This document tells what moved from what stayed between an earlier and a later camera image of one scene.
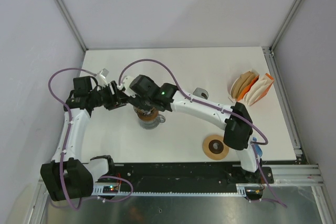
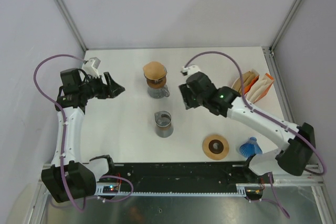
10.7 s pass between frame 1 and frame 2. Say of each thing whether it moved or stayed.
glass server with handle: moved
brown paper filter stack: stayed
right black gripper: moved
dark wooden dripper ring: moved
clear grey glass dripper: moved
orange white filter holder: stayed
